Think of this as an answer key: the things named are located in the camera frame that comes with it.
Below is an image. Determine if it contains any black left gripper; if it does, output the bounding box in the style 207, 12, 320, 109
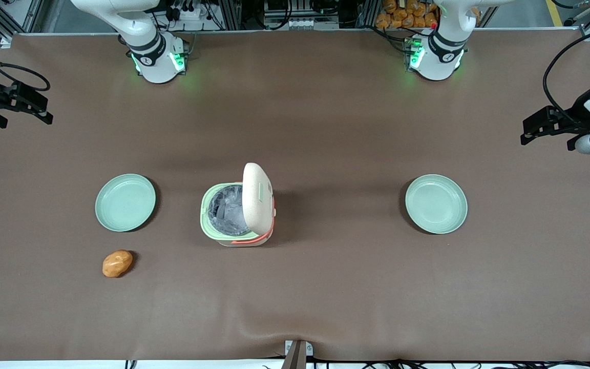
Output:
520, 84, 590, 152

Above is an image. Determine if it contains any cream rice cooker orange handle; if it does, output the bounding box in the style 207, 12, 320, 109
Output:
201, 162, 277, 248

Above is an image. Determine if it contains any mint green plate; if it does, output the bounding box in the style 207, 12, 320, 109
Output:
95, 174, 156, 233
405, 174, 468, 235

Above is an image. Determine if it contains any brown potato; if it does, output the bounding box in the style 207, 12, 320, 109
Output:
102, 250, 134, 278

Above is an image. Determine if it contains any bag of orange buns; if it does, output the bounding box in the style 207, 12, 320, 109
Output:
375, 0, 441, 29

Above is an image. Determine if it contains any power strip with black plugs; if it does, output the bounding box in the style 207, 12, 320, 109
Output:
166, 0, 209, 22

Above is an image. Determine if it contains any brown table mat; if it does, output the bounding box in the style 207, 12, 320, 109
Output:
0, 30, 590, 362

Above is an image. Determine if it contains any white power strip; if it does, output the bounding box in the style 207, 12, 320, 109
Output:
264, 18, 340, 30

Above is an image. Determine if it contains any metal table clamp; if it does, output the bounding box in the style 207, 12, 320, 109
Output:
283, 340, 314, 369

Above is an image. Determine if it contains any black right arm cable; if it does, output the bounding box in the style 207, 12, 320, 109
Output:
0, 61, 51, 93

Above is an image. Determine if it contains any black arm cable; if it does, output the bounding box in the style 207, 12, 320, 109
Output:
0, 61, 51, 93
543, 25, 590, 129

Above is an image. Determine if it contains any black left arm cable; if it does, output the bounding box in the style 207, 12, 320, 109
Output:
543, 25, 590, 129

